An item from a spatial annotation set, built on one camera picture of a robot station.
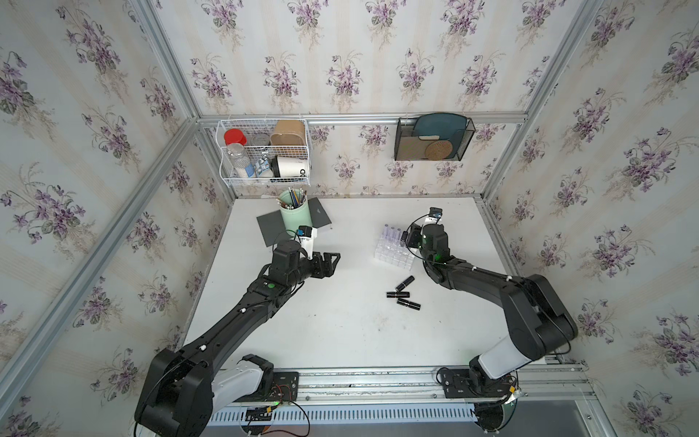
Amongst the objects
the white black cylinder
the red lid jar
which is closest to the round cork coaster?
the white black cylinder

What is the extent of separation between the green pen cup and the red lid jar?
23 centimetres

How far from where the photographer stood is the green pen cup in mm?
923

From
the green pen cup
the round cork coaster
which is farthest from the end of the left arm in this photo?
the round cork coaster

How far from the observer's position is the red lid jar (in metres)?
0.92
